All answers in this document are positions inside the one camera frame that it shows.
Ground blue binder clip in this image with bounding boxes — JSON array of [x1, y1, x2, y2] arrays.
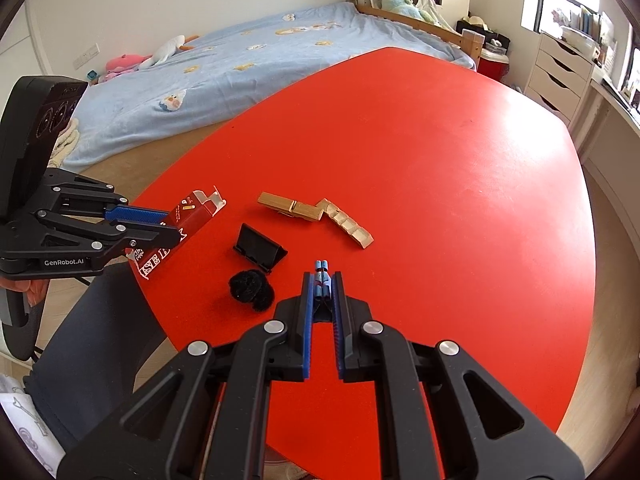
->
[[314, 260, 332, 310]]

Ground black round item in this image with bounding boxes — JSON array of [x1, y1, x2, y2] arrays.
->
[[229, 269, 274, 312]]

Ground gold segmented wrapper strip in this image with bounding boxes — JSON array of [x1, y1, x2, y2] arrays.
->
[[317, 198, 374, 249]]

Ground white long desk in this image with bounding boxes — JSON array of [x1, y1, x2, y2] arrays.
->
[[570, 70, 639, 248]]

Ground white goose plush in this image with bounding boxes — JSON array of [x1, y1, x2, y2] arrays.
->
[[138, 35, 198, 70]]

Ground pink plush toy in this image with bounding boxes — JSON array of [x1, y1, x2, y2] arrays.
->
[[99, 54, 149, 82]]

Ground bed with blue sheet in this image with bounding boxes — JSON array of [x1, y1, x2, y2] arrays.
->
[[62, 2, 475, 172]]

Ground black card box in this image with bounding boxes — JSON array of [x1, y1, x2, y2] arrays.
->
[[233, 223, 288, 273]]

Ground long red snack box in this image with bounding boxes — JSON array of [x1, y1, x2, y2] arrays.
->
[[124, 185, 228, 282]]

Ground left hand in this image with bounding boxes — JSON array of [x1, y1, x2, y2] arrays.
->
[[0, 276, 50, 307]]

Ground red plastic table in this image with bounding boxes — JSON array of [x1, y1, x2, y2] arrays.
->
[[138, 48, 596, 479]]

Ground white drawer cabinet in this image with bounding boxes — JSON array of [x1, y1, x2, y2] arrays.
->
[[524, 32, 596, 129]]

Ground green plush toy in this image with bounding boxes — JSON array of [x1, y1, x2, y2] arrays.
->
[[380, 0, 440, 26]]

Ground person leg dark trousers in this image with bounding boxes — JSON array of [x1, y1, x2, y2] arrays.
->
[[24, 263, 166, 451]]

